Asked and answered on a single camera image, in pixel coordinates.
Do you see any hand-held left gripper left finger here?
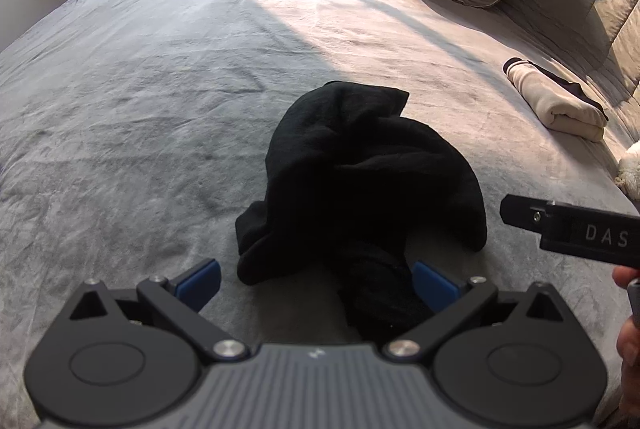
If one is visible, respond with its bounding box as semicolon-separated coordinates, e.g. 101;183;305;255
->
67;258;251;363

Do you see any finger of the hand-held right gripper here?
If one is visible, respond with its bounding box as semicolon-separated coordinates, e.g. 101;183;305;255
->
499;194;550;235

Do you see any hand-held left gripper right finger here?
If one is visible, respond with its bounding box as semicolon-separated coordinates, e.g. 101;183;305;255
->
383;260;572;364

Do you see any black garment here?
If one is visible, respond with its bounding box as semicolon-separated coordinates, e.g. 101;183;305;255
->
235;80;489;346

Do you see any person's right hand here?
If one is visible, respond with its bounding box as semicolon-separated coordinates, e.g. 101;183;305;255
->
612;265;640;414

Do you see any white fluffy cushion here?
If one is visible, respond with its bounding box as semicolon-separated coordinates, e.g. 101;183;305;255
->
614;141;640;200

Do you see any folded beige garment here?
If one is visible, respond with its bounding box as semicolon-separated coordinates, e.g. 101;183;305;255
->
502;57;610;144

